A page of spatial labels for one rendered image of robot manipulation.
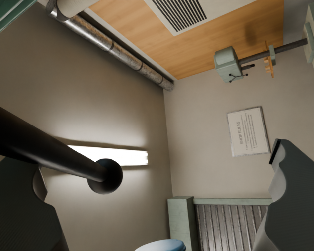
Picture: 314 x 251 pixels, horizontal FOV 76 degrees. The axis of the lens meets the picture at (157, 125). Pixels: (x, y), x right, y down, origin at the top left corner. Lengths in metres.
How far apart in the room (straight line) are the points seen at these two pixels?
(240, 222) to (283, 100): 1.67
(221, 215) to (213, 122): 1.29
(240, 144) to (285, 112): 0.68
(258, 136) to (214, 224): 1.34
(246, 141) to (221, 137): 0.35
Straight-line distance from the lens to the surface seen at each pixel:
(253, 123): 3.01
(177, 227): 3.11
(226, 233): 3.15
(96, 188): 0.20
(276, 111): 3.04
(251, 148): 2.98
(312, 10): 2.43
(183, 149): 3.24
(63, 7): 2.04
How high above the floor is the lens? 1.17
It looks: 29 degrees up
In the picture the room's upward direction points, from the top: 102 degrees counter-clockwise
